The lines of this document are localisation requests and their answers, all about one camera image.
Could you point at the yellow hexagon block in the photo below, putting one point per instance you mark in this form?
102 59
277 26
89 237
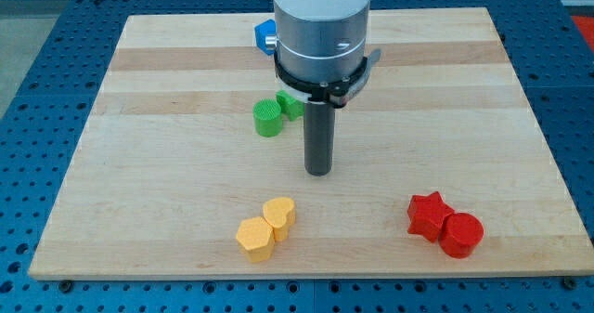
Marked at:
255 238

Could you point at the red star block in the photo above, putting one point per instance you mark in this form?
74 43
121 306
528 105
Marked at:
427 215

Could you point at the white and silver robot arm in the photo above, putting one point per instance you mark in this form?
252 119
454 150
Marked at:
320 49

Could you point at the green star block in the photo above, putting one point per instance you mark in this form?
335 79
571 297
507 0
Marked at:
290 106

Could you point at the yellow heart block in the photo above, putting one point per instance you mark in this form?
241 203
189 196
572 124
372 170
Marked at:
280 214

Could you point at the green cylinder block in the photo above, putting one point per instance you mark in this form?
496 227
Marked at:
267 118

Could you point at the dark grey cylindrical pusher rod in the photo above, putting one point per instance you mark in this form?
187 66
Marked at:
318 134

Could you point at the wooden board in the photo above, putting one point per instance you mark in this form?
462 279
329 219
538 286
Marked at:
169 162

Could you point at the red cylinder block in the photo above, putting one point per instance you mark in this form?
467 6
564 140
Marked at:
461 233

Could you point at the blue block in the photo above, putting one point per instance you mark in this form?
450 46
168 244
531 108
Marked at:
265 36

